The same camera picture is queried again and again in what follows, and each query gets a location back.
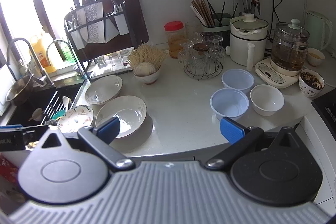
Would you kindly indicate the white electric cooking pot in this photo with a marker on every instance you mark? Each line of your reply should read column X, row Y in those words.
column 247, row 38

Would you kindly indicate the drinking glass left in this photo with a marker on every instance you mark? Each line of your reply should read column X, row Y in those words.
column 101, row 62

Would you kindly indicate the chrome sink faucet right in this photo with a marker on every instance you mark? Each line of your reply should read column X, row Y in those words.
column 57, row 42

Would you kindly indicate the clear plastic bowl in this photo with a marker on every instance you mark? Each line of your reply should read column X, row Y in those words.
column 228, row 102
column 238, row 79

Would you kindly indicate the mint green electric kettle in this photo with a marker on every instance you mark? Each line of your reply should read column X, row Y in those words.
column 320, row 29

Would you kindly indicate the glass health kettle on base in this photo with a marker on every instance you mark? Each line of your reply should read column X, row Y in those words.
column 288, row 54

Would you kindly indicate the red lid plastic jar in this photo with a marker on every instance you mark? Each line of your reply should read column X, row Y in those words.
column 175, row 33

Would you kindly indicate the black sink drain rack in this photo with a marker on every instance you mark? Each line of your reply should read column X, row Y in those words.
column 52, row 103

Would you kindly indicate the drinking glass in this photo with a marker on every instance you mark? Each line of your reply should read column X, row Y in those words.
column 114, row 59
column 124, row 57
column 101, row 62

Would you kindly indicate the chrome sink faucet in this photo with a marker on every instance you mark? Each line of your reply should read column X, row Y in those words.
column 45, row 79
column 57, row 42

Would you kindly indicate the chrome sink faucet left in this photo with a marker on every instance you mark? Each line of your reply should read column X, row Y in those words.
column 45, row 79

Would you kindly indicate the white utensil cup on rack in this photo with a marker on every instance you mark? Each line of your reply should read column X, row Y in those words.
column 120, row 20

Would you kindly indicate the white drip tray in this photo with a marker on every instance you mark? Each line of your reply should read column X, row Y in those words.
column 96, row 72

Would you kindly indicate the drinking glass middle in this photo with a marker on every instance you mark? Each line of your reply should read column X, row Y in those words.
column 114, row 59

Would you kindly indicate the drinking glass right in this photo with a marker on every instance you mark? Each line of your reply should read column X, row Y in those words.
column 124, row 57

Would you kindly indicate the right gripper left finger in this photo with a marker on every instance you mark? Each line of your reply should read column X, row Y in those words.
column 97, row 139

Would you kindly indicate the floral patterned plate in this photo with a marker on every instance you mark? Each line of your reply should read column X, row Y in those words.
column 76, row 118

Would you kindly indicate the small white bowl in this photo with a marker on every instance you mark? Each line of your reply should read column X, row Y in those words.
column 266, row 100

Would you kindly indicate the green soap bottle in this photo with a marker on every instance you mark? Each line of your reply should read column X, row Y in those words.
column 67, row 52

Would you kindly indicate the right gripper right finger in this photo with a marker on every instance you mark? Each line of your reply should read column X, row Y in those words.
column 241, row 140

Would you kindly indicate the patterned bowl with dark food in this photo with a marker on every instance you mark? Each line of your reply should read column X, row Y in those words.
column 310, row 83

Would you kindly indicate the grey patterned cloth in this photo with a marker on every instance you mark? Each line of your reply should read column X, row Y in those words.
column 94, row 14

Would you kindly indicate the bowl with noodles and onion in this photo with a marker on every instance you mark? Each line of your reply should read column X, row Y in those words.
column 145, row 62

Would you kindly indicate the green chopstick holder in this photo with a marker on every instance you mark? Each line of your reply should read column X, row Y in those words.
column 212, row 21

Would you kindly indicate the white leaf plate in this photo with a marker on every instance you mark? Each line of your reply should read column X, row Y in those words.
column 130, row 110
column 103, row 90

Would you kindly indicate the steel pot in sink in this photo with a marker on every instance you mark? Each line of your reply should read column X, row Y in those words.
column 20, row 91

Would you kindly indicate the orange detergent bottle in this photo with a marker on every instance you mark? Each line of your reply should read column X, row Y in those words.
column 40, row 45

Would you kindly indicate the black dish rack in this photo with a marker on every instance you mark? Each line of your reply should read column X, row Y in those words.
column 75, row 26

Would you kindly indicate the wire rack with glass cups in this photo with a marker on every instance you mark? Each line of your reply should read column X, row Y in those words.
column 202, row 57

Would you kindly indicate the white spoon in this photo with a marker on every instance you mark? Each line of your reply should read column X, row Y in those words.
column 66, row 102

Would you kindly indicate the small bowl with yellow sauce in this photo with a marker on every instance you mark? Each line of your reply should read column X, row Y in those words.
column 315, row 57

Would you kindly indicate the black induction cooktop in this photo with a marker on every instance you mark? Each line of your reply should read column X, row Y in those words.
column 325, row 106

